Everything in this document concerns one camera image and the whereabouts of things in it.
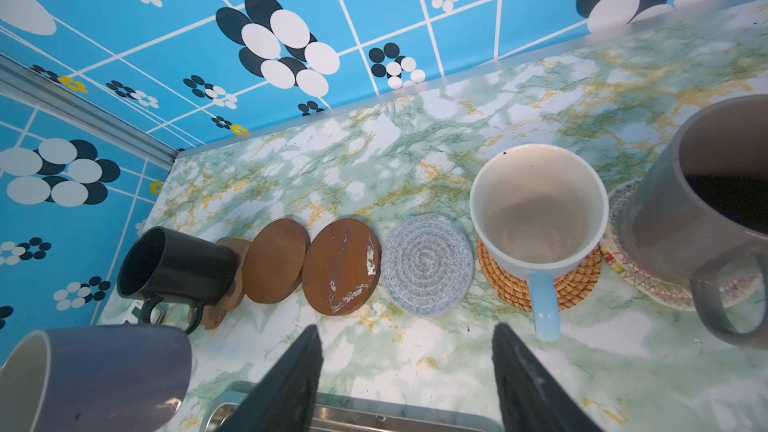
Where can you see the metal serving tray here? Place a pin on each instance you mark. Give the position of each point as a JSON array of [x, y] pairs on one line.
[[340, 413]]

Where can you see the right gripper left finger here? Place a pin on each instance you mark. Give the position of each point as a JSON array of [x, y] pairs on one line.
[[285, 398]]

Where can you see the purple mug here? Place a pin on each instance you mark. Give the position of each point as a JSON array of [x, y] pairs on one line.
[[101, 378]]

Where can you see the embroidered white fabric coaster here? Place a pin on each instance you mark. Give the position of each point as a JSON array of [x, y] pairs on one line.
[[666, 293]]

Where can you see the grey blue crochet coaster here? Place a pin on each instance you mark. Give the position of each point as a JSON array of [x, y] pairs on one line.
[[427, 265]]

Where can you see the black mug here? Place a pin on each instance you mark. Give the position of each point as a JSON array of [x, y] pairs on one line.
[[165, 265]]

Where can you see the scratched round wooden coaster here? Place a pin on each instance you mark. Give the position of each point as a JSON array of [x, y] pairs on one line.
[[342, 267]]

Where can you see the paw shaped wooden coaster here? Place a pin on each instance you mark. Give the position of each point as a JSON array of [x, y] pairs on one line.
[[213, 315]]

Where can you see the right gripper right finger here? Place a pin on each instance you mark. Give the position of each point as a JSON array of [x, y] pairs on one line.
[[530, 398]]

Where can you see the light blue mug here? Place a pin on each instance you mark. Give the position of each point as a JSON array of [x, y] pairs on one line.
[[540, 210]]

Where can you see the woven rattan coaster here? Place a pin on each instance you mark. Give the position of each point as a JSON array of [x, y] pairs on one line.
[[570, 289]]

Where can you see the dark round wooden coaster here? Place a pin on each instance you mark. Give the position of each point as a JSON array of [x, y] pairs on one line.
[[273, 264]]

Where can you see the stainless steel cup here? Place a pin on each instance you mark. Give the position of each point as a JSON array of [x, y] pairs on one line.
[[702, 206]]

